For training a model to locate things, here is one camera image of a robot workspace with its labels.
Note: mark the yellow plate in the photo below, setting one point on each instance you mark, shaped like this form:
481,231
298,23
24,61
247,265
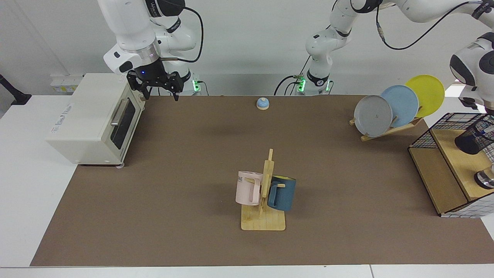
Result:
428,92

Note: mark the glass lid with metal rim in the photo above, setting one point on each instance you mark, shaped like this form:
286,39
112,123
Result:
485,180

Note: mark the small blue round thing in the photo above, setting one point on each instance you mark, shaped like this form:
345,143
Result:
263,103

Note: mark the pale toaster oven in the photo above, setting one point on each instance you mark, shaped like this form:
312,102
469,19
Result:
88,116

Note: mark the black mesh pen holder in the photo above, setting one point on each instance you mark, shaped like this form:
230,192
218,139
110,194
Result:
469,144

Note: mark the brown table cloth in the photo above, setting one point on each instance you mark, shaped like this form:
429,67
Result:
154,216

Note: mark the grey plate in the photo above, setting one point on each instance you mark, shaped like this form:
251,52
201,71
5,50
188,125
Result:
372,116

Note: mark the dark teal cup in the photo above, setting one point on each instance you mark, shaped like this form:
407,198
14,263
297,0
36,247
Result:
283,195

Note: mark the wooden cup stand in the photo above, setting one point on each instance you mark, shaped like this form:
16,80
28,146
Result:
266,222

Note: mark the wooden plate rack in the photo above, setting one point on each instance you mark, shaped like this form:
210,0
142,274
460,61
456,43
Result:
386,133

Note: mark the black stand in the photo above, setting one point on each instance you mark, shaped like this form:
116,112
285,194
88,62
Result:
469,103
19,98

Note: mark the light blue plate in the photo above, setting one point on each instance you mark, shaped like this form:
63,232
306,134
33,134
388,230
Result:
405,104

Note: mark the pink cup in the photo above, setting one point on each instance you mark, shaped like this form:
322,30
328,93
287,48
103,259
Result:
245,191

